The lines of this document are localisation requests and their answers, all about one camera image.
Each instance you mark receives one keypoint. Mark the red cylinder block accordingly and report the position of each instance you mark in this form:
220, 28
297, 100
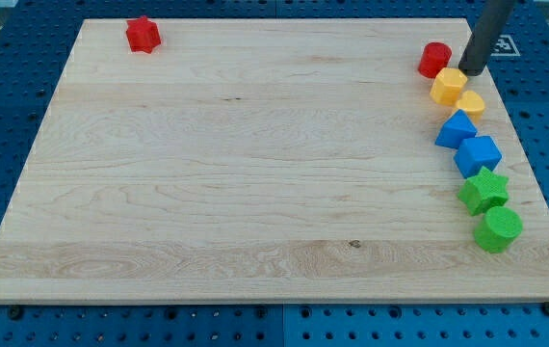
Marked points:
435, 56

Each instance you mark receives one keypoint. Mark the red star block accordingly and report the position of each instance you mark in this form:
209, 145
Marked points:
142, 34

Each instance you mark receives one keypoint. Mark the green star block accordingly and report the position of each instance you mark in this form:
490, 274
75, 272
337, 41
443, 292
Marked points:
484, 190

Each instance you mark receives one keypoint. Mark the wooden board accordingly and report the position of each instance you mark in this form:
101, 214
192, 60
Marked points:
256, 161

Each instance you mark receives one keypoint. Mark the blue triangle block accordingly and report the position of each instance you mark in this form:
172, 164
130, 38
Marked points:
455, 129

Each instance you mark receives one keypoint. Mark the yellow hexagon block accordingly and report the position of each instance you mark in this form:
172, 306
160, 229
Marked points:
447, 86

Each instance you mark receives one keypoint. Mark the blue cube block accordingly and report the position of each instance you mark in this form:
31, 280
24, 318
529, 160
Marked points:
475, 153

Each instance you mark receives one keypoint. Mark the yellow heart block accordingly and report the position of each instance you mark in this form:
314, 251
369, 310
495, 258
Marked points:
472, 104

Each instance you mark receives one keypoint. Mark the green cylinder block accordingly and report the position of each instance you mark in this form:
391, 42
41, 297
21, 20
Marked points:
498, 228

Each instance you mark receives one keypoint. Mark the white fiducial marker tag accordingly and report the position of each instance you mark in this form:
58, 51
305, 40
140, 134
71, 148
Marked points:
505, 47

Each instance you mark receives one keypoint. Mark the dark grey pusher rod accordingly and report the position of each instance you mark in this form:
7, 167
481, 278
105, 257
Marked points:
484, 35

